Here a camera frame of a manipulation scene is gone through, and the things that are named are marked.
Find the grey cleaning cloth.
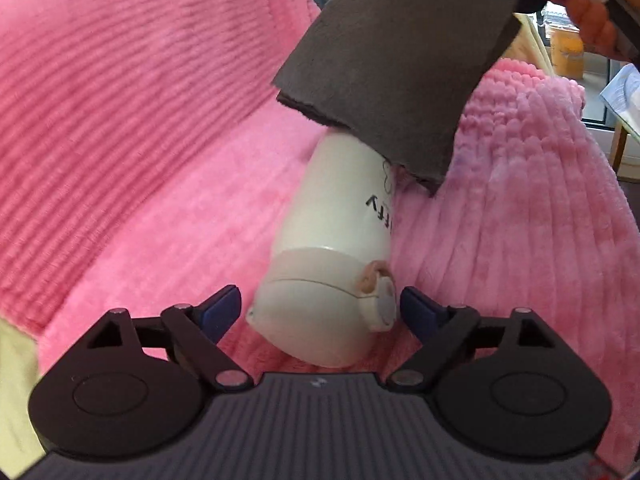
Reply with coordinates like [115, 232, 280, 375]
[273, 0, 521, 193]

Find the white insulated bottle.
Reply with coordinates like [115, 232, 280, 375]
[246, 130, 398, 368]

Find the yellow container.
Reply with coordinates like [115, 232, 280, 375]
[549, 26, 585, 80]

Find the person's right hand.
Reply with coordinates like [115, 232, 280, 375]
[549, 0, 639, 62]

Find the wooden side table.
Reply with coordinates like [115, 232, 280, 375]
[598, 62, 640, 183]

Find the yellow-green armchair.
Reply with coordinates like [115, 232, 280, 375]
[0, 320, 43, 479]

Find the pink corduroy blanket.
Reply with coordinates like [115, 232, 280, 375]
[1, 0, 639, 469]

